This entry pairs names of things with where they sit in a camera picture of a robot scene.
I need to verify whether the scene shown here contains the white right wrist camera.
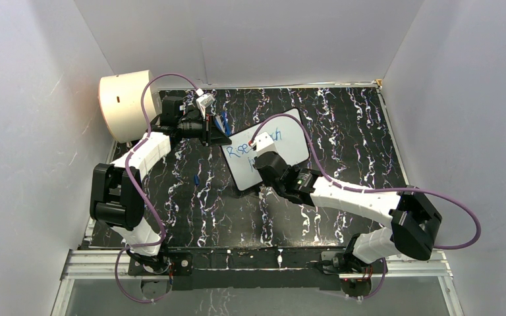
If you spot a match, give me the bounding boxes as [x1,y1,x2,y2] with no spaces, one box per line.
[250,132,277,156]

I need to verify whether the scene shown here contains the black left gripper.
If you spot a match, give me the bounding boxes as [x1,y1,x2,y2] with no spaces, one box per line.
[179,113,233,148]

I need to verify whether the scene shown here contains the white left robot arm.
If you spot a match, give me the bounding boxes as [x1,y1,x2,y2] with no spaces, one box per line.
[90,93,231,274]

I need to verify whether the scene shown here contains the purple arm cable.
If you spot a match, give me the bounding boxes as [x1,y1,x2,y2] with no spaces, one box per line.
[248,113,482,302]
[114,73,202,304]

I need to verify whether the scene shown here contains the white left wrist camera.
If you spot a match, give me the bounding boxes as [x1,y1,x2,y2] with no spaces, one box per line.
[196,92,215,112]

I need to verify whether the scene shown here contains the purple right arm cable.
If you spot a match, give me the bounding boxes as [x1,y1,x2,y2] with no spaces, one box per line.
[248,113,482,302]

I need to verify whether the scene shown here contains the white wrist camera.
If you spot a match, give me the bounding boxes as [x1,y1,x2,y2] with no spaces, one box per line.
[250,132,277,156]
[196,92,215,112]

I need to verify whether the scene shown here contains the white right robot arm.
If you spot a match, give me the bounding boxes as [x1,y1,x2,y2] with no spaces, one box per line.
[254,151,442,273]

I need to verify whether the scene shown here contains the cream cylindrical drum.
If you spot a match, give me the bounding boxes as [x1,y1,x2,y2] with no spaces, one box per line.
[98,70,161,143]

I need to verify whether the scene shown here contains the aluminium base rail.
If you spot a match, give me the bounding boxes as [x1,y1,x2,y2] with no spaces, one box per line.
[52,248,463,315]

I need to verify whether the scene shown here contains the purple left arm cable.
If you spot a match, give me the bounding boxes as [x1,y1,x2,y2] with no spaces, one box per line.
[114,73,202,304]

